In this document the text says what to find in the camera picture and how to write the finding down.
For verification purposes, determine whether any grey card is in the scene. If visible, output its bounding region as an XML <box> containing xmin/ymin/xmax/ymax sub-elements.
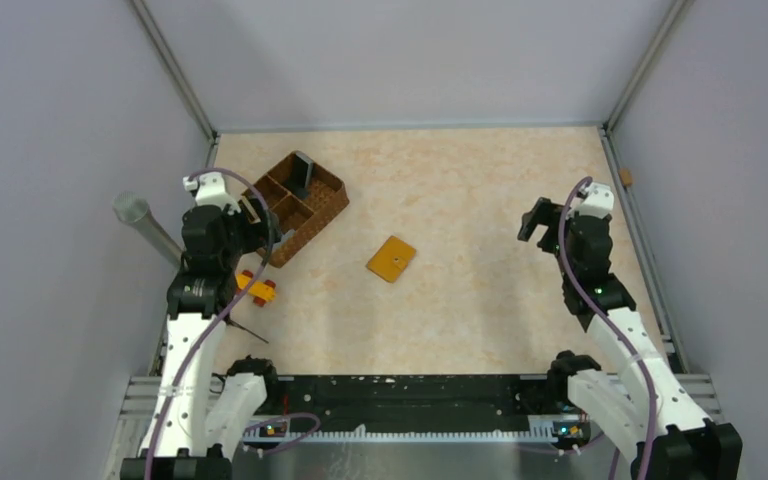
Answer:
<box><xmin>284</xmin><ymin>150</ymin><xmax>315</xmax><ymax>200</ymax></box>

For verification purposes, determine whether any orange leather card holder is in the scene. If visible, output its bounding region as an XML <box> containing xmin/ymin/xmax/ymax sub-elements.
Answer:
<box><xmin>366</xmin><ymin>236</ymin><xmax>417</xmax><ymax>283</ymax></box>

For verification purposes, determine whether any gold card in basket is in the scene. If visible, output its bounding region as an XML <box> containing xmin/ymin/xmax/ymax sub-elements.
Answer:
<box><xmin>239</xmin><ymin>196</ymin><xmax>261</xmax><ymax>224</ymax></box>

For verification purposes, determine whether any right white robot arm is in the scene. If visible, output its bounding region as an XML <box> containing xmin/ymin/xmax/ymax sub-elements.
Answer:
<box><xmin>517</xmin><ymin>177</ymin><xmax>743</xmax><ymax>479</ymax></box>

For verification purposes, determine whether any black microphone tripod stand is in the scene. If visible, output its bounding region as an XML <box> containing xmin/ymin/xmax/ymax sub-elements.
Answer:
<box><xmin>224</xmin><ymin>318</ymin><xmax>270</xmax><ymax>345</ymax></box>

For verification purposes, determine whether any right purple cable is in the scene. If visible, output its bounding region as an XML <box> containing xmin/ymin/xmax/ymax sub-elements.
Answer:
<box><xmin>557</xmin><ymin>176</ymin><xmax>662</xmax><ymax>480</ymax></box>

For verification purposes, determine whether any silver microphone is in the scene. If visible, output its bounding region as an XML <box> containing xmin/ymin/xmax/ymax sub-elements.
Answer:
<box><xmin>112</xmin><ymin>191</ymin><xmax>182</xmax><ymax>268</ymax></box>

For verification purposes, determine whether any brown wicker divided basket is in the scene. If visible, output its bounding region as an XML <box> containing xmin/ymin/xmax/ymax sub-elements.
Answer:
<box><xmin>254</xmin><ymin>150</ymin><xmax>349</xmax><ymax>268</ymax></box>

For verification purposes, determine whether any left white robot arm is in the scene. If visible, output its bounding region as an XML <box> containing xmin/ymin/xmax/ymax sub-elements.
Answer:
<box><xmin>118</xmin><ymin>167</ymin><xmax>281</xmax><ymax>479</ymax></box>

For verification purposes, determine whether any small wooden block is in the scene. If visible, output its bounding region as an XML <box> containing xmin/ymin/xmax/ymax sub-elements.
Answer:
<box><xmin>618</xmin><ymin>167</ymin><xmax>634</xmax><ymax>188</ymax></box>

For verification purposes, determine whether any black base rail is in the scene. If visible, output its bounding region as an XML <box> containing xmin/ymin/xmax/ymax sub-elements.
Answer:
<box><xmin>256</xmin><ymin>374</ymin><xmax>595</xmax><ymax>444</ymax></box>

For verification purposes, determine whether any white perforated cable tray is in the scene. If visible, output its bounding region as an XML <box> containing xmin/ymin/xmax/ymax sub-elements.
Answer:
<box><xmin>241</xmin><ymin>427</ymin><xmax>561</xmax><ymax>445</ymax></box>

